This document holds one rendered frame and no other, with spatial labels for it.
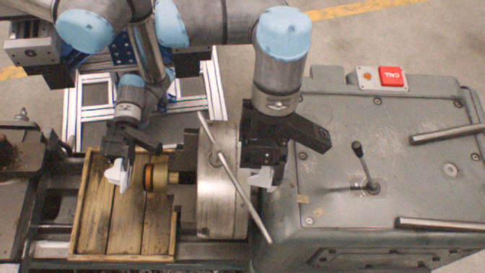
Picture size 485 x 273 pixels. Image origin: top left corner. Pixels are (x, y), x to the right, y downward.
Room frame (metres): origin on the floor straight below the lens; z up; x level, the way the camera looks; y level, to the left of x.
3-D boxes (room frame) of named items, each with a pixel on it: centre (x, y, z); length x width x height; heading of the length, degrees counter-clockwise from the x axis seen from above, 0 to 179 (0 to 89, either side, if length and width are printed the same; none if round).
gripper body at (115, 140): (0.49, 0.34, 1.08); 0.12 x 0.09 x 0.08; 9
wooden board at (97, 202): (0.39, 0.32, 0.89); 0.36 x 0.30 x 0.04; 9
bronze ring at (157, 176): (0.41, 0.20, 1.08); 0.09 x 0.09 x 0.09; 9
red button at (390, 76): (0.72, -0.36, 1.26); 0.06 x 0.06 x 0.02; 9
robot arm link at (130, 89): (0.65, 0.36, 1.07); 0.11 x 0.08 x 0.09; 9
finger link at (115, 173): (0.39, 0.32, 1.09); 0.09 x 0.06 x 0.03; 9
